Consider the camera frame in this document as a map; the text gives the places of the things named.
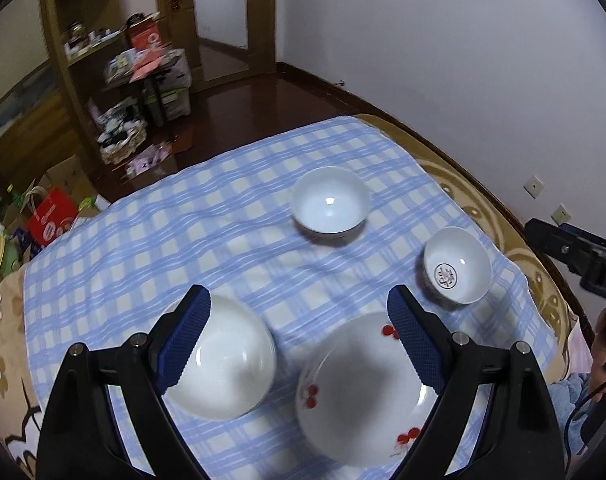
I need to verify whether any blue plaid cloth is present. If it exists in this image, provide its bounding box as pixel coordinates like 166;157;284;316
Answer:
23;115;556;480

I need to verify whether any yellow plastic package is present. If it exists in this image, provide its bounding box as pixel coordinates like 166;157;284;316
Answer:
0;232;21;291

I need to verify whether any red box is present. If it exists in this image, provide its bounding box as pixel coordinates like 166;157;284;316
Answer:
128;16;166;52

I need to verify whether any person's light blue clothing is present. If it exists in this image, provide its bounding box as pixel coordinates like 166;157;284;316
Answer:
548;320;596;458

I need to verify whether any brown floral blanket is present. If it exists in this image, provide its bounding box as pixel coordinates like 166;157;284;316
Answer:
0;260;158;480

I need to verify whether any woven basket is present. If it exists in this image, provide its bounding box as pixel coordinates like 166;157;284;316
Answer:
97;100;148;166

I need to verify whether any medium white bowl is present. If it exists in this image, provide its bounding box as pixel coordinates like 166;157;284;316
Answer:
289;167;370;246

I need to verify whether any white cherry print plate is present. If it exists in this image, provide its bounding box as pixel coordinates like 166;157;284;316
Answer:
295;311;441;467

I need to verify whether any wooden door frame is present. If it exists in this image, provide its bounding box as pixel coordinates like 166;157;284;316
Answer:
153;0;280;92

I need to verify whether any cardboard box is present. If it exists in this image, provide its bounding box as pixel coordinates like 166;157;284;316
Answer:
33;154;100;211

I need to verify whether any gold patterned bed sheet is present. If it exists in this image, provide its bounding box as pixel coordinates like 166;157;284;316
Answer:
353;115;578;321

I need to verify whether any stack of storage boxes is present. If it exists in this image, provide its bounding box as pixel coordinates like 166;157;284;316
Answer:
142;49;194;122

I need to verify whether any black cable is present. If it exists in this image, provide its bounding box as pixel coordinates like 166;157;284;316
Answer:
563;375;606;458

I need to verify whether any large white bowl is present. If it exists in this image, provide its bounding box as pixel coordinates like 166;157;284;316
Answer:
160;294;277;420

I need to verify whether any small emblem bowl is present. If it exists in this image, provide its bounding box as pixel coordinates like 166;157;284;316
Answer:
422;226;492;306

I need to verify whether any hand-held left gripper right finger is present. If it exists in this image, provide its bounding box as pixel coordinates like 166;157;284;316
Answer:
387;284;566;480

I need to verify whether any wooden shelf unit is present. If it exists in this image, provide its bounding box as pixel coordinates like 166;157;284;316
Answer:
38;0;158;171

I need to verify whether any pink bag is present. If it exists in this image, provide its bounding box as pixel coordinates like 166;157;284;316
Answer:
125;141;174;179

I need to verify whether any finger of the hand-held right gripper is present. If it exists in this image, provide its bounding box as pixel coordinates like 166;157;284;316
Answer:
525;218;586;273
558;224;606;257

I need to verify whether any wooden cabinet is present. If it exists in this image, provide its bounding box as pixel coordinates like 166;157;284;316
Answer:
0;25;101;201

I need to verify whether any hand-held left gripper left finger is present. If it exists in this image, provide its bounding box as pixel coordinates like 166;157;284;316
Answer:
35;284;214;480

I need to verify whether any red paper bag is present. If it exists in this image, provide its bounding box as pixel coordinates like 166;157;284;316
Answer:
25;187;78;248

